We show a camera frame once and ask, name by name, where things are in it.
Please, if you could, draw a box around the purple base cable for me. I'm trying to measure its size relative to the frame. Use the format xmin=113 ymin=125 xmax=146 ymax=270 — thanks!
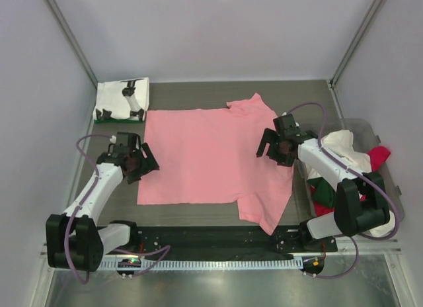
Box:
xmin=303 ymin=236 xmax=360 ymax=280
xmin=117 ymin=244 xmax=172 ymax=275

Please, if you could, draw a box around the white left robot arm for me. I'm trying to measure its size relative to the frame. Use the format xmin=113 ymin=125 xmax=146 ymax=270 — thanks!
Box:
xmin=46 ymin=132 xmax=159 ymax=273

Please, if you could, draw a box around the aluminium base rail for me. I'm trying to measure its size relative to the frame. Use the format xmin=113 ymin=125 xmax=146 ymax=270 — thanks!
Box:
xmin=40 ymin=241 xmax=65 ymax=258

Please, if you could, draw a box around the dark green crumpled t shirt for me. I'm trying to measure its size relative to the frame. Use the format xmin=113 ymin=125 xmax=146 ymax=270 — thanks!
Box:
xmin=310 ymin=178 xmax=336 ymax=208

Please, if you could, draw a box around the folded white printed t shirt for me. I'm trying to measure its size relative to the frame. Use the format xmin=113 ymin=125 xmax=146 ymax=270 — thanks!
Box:
xmin=93 ymin=77 xmax=150 ymax=122

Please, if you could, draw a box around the white crumpled t shirt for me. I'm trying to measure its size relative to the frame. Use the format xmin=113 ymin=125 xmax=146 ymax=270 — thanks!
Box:
xmin=303 ymin=129 xmax=399 ymax=239

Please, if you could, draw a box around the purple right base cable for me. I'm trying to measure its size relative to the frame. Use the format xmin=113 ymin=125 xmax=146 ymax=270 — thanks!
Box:
xmin=303 ymin=236 xmax=360 ymax=280

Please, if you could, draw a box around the clear plastic bin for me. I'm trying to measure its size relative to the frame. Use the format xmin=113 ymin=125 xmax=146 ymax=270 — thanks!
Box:
xmin=297 ymin=118 xmax=404 ymax=222

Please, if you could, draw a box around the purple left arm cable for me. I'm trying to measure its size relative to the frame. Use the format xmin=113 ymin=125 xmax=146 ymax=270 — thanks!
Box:
xmin=64 ymin=133 xmax=115 ymax=285

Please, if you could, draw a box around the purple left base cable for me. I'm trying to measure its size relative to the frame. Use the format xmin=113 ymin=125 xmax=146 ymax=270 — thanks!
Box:
xmin=117 ymin=244 xmax=172 ymax=275

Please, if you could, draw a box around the white slotted cable duct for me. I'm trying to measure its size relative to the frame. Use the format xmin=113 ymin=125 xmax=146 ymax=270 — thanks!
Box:
xmin=98 ymin=257 xmax=303 ymax=272

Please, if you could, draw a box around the folded green t shirt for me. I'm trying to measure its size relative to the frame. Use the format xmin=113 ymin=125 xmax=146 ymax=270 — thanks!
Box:
xmin=94 ymin=118 xmax=144 ymax=124

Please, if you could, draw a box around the left aluminium frame post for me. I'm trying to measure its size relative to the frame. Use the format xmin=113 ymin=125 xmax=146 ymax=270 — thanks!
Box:
xmin=44 ymin=0 xmax=98 ymax=88

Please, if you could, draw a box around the magenta crumpled t shirt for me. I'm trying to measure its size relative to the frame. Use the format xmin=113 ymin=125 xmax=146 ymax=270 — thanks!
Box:
xmin=307 ymin=146 xmax=391 ymax=216

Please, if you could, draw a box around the pink t shirt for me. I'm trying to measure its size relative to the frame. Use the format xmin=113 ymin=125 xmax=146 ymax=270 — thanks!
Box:
xmin=137 ymin=94 xmax=293 ymax=234

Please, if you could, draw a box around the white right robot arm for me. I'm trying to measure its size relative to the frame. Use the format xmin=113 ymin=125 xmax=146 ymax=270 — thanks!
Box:
xmin=256 ymin=114 xmax=398 ymax=251

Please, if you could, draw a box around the aluminium frame post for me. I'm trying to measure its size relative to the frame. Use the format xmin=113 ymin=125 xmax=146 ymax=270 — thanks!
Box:
xmin=328 ymin=0 xmax=386 ymax=89
xmin=44 ymin=0 xmax=98 ymax=88

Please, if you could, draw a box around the right aluminium frame post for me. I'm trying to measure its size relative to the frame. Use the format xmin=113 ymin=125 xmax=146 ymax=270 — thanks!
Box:
xmin=328 ymin=0 xmax=386 ymax=89

